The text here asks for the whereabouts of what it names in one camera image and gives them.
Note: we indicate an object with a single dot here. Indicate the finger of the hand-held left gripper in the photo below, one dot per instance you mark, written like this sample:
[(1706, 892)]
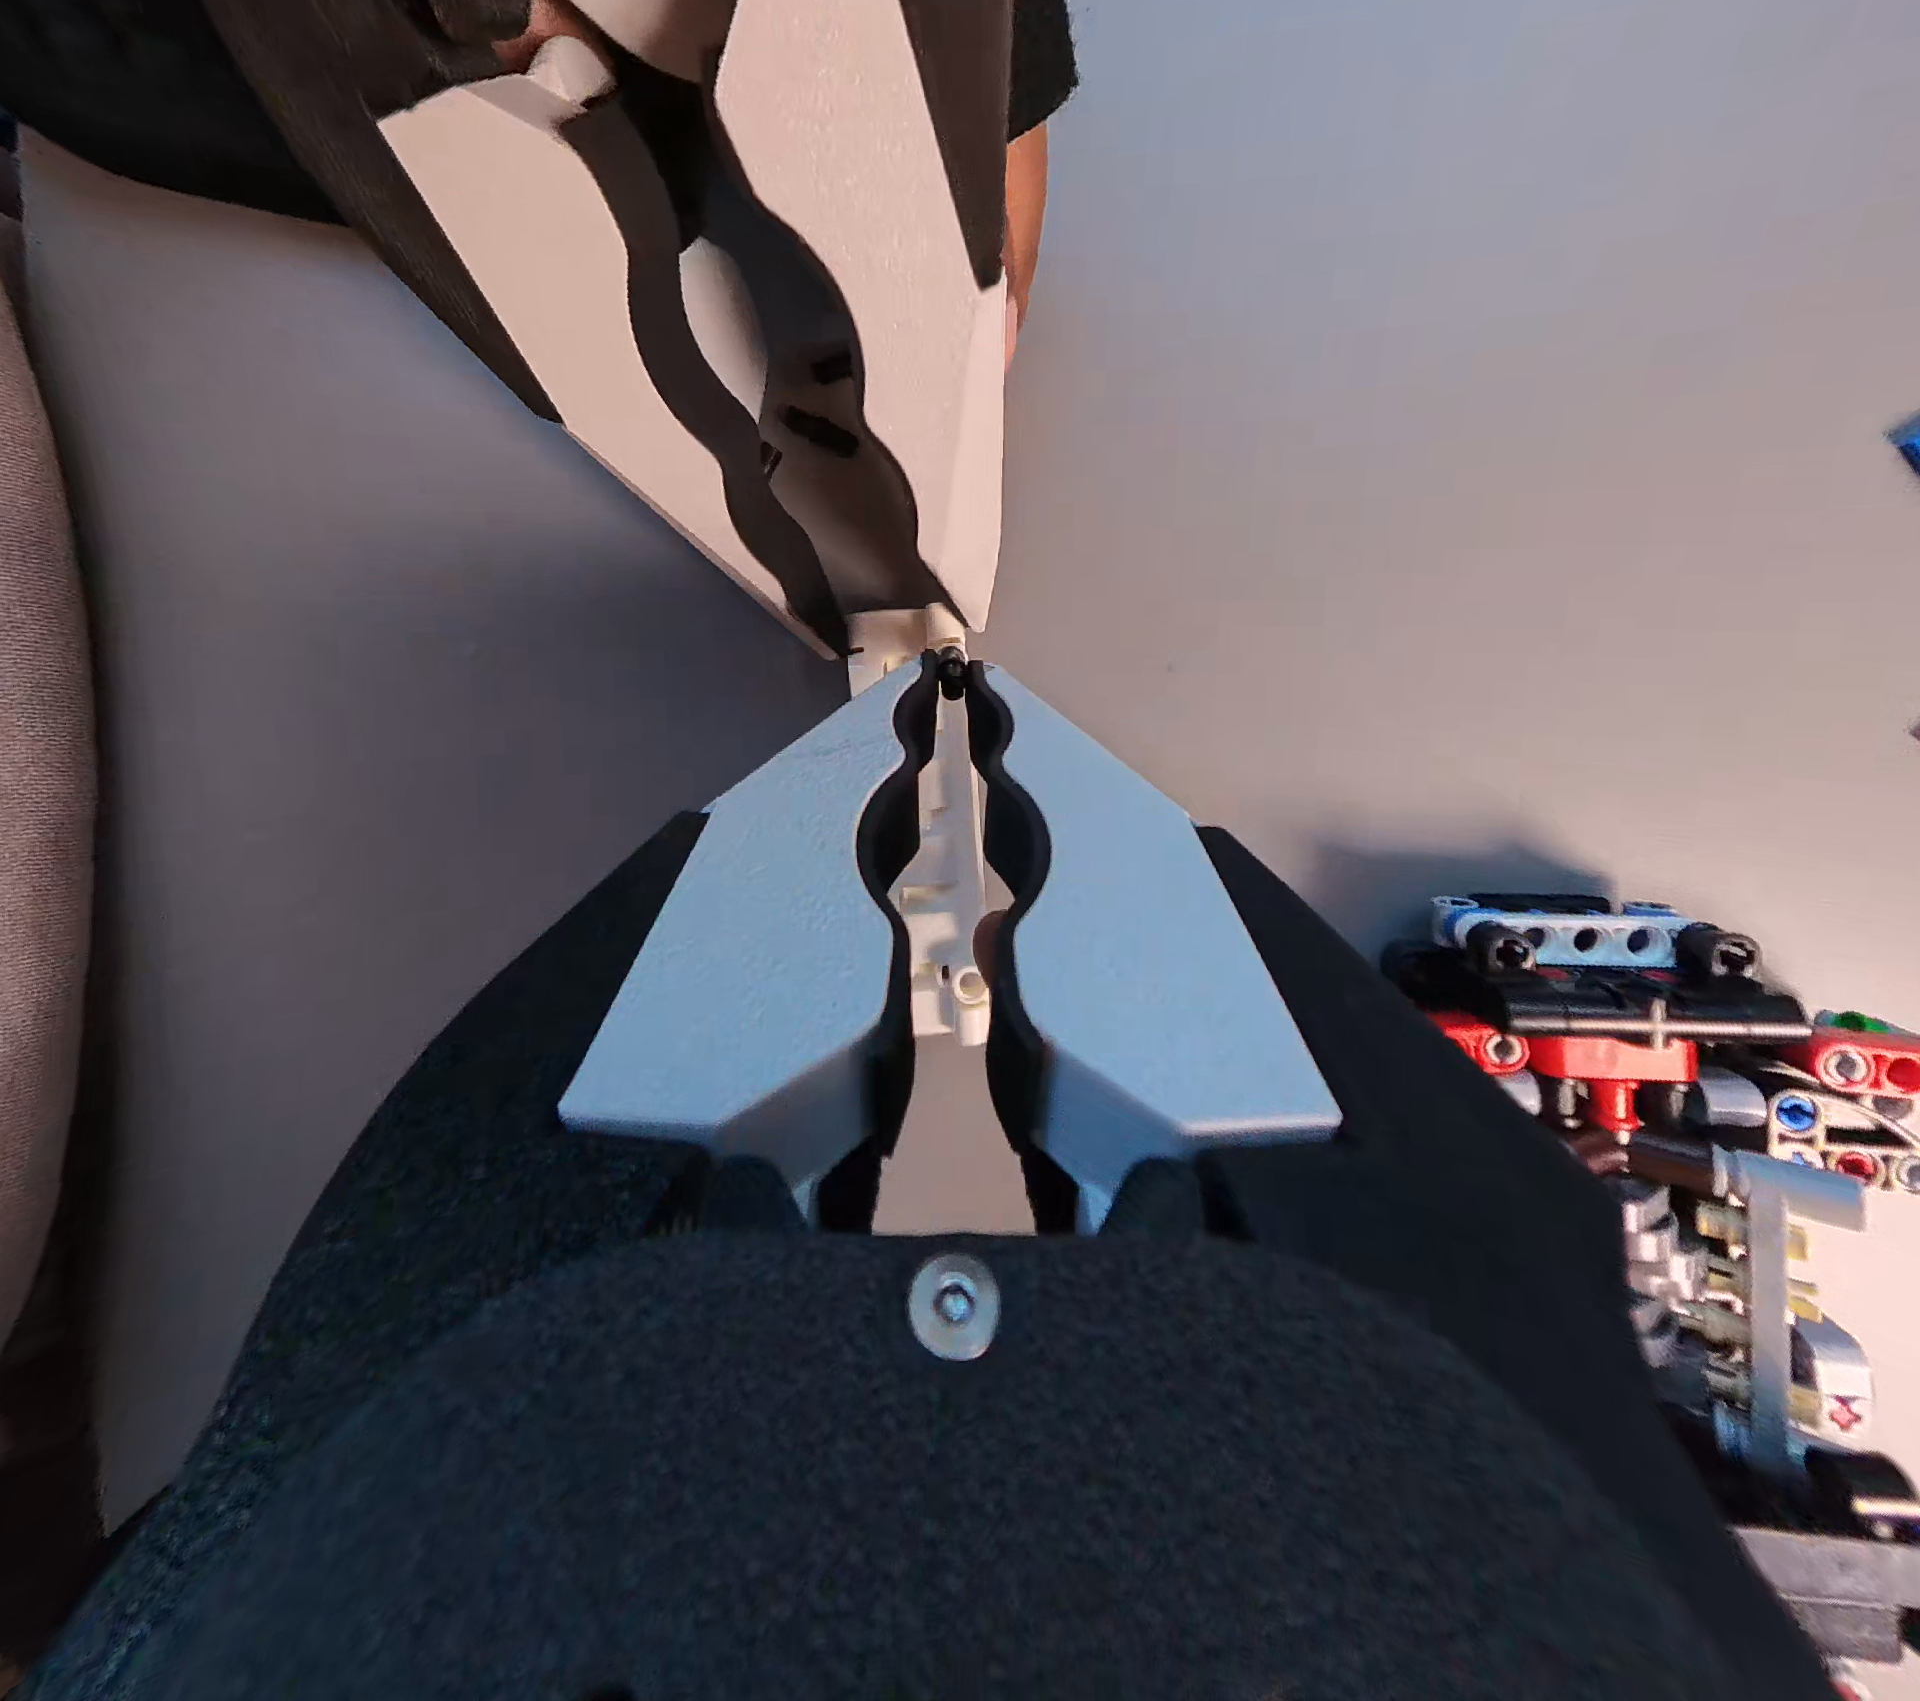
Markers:
[(885, 171), (556, 263)]

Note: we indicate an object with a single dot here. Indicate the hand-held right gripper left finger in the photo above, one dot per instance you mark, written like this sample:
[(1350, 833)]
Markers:
[(735, 984)]

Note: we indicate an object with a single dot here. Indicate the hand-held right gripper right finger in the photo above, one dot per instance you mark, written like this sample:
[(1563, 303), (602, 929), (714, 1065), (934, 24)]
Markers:
[(1169, 984)]

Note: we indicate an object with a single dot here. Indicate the white lego panel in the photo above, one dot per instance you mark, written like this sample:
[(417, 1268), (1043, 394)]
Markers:
[(950, 984)]

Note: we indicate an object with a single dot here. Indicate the partly built lego truck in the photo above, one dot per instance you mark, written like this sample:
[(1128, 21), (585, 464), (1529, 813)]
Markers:
[(1649, 1055)]

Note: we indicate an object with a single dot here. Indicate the person's left hand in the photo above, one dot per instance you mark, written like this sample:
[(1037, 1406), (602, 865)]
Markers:
[(1029, 234)]

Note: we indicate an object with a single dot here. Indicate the person's beige hoodie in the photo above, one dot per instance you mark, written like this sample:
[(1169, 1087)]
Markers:
[(38, 679)]

